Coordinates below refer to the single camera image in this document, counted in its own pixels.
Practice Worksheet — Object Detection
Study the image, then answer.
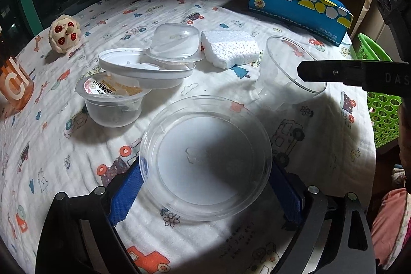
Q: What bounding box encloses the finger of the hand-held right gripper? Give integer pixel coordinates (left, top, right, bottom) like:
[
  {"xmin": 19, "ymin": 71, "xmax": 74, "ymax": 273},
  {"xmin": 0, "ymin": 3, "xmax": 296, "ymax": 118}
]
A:
[{"xmin": 297, "ymin": 60, "xmax": 365, "ymax": 90}]

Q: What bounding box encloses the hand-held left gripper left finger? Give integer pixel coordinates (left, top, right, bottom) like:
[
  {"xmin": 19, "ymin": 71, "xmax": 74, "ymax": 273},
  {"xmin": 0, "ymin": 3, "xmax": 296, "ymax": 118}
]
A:
[{"xmin": 35, "ymin": 158, "xmax": 145, "ymax": 274}]

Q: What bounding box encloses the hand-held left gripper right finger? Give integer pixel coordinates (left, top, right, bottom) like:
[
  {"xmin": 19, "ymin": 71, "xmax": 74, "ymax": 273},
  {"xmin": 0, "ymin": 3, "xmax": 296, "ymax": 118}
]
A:
[{"xmin": 271, "ymin": 162, "xmax": 376, "ymax": 274}]

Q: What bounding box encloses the green plastic mesh basket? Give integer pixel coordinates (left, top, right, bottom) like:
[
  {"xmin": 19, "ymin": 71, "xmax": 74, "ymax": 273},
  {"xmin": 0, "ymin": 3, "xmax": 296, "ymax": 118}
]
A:
[{"xmin": 351, "ymin": 33, "xmax": 403, "ymax": 153}]

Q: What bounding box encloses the clear plastic drinking cup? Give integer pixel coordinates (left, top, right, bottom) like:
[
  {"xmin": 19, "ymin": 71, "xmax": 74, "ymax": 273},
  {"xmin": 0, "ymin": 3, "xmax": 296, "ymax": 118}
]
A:
[{"xmin": 255, "ymin": 35, "xmax": 327, "ymax": 111}]

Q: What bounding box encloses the clear round plastic lid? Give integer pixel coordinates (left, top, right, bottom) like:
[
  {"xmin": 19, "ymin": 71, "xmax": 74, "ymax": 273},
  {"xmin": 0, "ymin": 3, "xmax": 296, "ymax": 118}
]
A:
[{"xmin": 139, "ymin": 95, "xmax": 273, "ymax": 222}]

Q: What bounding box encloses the beige floral pillow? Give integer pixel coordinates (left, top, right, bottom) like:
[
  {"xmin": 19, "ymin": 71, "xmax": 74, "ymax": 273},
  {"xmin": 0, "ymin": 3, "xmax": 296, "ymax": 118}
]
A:
[{"xmin": 363, "ymin": 0, "xmax": 399, "ymax": 62}]

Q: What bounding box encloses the blue spotted tissue box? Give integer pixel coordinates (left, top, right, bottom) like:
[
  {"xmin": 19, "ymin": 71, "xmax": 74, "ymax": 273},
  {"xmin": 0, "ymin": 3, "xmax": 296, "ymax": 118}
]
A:
[{"xmin": 247, "ymin": 0, "xmax": 354, "ymax": 47}]

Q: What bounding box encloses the clear jelly cup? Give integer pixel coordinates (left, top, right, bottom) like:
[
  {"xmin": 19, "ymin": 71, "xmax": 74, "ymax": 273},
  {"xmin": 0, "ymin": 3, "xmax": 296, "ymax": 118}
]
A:
[{"xmin": 75, "ymin": 72, "xmax": 152, "ymax": 128}]

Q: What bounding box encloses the white styrofoam block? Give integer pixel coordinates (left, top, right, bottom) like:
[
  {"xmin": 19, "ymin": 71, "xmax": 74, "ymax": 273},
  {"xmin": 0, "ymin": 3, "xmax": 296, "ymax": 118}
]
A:
[{"xmin": 201, "ymin": 30, "xmax": 260, "ymax": 69}]

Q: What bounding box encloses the pink floral cloth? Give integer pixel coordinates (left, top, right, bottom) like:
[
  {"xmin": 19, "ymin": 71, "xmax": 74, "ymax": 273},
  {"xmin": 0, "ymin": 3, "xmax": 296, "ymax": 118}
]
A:
[{"xmin": 369, "ymin": 187, "xmax": 411, "ymax": 274}]

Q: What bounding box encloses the white oval plastic tray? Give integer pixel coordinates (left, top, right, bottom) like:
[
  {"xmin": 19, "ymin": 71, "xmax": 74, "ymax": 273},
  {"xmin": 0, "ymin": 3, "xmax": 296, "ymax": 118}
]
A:
[{"xmin": 98, "ymin": 48, "xmax": 196, "ymax": 90}]

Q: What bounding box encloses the orange water bottle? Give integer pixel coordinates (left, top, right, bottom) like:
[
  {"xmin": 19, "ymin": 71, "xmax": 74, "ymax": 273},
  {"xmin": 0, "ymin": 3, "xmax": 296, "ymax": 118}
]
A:
[{"xmin": 0, "ymin": 33, "xmax": 35, "ymax": 111}]

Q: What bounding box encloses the clear domed plastic cup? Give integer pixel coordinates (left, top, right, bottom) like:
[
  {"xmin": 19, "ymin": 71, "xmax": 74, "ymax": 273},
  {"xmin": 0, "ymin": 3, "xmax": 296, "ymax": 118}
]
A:
[{"xmin": 146, "ymin": 23, "xmax": 204, "ymax": 63}]

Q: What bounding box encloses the strawberry cake plush toy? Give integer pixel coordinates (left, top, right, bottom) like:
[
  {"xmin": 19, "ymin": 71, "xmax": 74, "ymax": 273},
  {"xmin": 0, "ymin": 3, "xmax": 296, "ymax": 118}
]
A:
[{"xmin": 49, "ymin": 14, "xmax": 81, "ymax": 54}]

